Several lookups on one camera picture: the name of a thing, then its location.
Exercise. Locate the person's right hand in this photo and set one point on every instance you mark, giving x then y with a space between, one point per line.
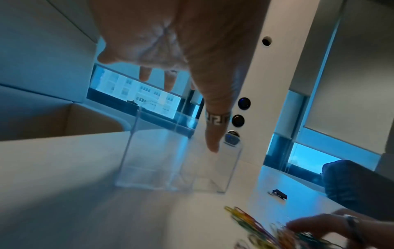
332 223

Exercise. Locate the person's left hand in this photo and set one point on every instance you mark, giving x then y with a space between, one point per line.
190 36

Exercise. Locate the single black binder clip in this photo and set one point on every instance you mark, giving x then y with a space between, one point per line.
280 194

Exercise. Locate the pile of coloured paper clips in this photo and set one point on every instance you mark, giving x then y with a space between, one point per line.
246 218

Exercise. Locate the transparent box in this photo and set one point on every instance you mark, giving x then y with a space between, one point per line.
147 170

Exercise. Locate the window with roller blind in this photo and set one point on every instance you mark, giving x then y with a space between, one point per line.
307 155

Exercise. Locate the window behind long sofa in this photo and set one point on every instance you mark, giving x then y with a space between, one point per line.
123 85

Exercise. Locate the black round socket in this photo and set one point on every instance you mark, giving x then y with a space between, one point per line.
238 120
244 102

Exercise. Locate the white socket panel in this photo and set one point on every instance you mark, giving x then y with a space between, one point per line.
283 73

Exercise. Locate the silver-rimmed round socket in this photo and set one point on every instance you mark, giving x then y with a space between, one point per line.
232 138

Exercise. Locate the beige roller blind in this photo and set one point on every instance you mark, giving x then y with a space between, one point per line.
354 85

